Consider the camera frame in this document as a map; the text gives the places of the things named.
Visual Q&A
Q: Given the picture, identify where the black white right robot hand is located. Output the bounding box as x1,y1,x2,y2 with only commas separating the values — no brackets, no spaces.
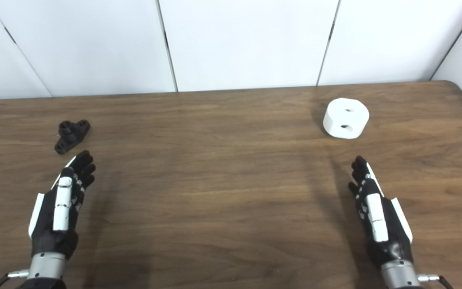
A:
348,156,413,267

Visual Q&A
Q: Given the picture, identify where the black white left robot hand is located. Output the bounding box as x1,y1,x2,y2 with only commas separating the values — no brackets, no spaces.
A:
28,151,96,259

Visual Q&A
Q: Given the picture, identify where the black plastic flanged holder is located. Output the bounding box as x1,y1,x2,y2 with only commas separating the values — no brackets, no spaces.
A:
54,120,91,155

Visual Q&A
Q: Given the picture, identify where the round white plastic piece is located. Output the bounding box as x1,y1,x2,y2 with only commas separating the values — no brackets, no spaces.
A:
323,98,370,140

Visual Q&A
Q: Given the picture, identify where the thick black right wrist cable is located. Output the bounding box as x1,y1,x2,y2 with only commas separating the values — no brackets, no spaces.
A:
417,273,454,289

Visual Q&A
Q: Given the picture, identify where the thick black wrist cable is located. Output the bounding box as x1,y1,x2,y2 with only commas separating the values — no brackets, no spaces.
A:
0,270,29,289
417,273,454,289

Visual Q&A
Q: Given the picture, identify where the thick black left wrist cable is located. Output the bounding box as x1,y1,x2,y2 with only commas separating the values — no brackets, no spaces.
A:
0,270,29,289

